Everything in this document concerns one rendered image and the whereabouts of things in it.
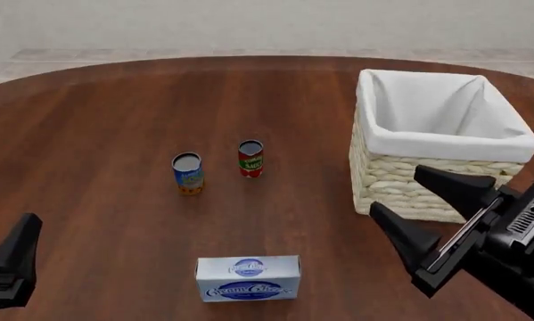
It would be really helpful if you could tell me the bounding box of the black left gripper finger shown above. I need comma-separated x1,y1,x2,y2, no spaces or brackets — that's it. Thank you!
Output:
0,212,43,283

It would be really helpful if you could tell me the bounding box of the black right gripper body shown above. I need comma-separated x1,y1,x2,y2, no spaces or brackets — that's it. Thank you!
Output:
410,179,534,297

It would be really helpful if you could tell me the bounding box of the red tomato sauce can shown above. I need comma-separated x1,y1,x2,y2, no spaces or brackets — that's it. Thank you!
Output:
237,139,266,180

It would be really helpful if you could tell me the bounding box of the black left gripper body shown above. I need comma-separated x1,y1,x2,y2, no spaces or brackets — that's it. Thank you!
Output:
0,265,37,308

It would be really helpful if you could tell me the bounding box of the woven basket with white liner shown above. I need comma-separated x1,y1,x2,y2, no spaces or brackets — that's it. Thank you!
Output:
348,68,534,225

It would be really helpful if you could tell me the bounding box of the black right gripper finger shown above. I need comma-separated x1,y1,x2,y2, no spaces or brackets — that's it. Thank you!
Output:
415,163,502,219
369,201,443,279

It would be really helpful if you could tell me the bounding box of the blue and orange soup can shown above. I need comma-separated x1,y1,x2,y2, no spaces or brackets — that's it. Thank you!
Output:
171,152,205,197

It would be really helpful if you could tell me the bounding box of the blue and white cream cheese box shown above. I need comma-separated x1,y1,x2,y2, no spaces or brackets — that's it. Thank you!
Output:
195,254,301,303

